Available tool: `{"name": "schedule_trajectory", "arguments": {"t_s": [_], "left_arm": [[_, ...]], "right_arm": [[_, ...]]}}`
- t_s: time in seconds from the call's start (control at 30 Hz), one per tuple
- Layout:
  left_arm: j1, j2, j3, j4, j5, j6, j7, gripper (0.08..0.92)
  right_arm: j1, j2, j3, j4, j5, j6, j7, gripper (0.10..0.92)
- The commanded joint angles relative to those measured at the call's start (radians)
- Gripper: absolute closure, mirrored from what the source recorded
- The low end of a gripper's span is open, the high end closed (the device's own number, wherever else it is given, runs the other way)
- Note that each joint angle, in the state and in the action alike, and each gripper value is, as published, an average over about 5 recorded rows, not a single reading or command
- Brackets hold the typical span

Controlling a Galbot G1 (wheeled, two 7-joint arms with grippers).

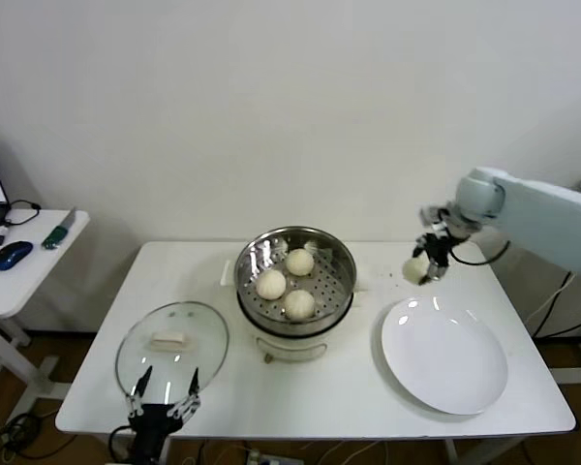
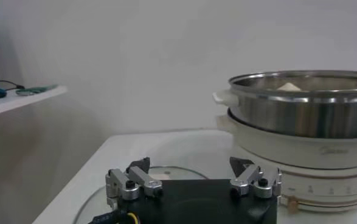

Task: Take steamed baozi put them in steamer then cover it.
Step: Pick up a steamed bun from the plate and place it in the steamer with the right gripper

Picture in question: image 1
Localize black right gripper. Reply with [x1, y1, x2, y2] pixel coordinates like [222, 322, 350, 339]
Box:
[412, 232, 451, 286]

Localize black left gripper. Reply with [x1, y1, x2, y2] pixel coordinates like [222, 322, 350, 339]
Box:
[124, 365, 202, 465]

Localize white steamed baozi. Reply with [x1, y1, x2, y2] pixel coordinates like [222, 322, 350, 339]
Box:
[284, 248, 315, 277]
[402, 257, 430, 285]
[255, 269, 287, 301]
[283, 289, 316, 322]

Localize glass lid with beige handle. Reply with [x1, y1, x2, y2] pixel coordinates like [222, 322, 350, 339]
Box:
[114, 300, 230, 406]

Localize stainless perforated steamer basket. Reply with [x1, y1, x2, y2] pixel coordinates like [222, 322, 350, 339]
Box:
[221, 226, 373, 326]

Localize white round plate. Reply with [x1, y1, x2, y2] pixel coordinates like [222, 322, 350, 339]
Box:
[380, 295, 509, 417]

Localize white floor power strip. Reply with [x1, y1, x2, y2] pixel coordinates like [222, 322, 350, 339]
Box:
[244, 448, 296, 465]

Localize white electric cooker pot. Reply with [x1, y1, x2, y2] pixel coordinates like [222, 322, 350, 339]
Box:
[236, 290, 369, 364]

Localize white side desk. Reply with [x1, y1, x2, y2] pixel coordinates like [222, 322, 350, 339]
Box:
[0, 208, 91, 404]

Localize blue computer mouse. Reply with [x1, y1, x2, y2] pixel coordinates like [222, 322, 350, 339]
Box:
[0, 240, 34, 271]

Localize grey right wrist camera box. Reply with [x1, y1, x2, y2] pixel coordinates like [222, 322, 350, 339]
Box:
[418, 205, 444, 227]

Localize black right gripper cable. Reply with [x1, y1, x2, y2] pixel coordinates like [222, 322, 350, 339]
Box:
[449, 239, 512, 266]

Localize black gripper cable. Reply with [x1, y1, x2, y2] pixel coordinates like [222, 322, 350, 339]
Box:
[107, 422, 138, 465]
[449, 239, 512, 266]

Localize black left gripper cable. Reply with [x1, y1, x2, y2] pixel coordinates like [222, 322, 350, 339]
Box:
[107, 422, 138, 465]

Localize white wall cable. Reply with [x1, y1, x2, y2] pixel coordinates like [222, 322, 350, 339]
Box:
[525, 270, 580, 326]

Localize black floor cable bundle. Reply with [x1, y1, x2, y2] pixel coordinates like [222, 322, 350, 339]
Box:
[0, 353, 45, 465]

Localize green handled knife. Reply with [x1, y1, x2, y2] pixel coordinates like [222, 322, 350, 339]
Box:
[41, 207, 77, 251]

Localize white floor frame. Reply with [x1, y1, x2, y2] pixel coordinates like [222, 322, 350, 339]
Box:
[544, 338, 581, 385]

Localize black laptop cable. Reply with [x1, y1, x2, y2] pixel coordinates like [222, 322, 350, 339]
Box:
[4, 199, 43, 227]

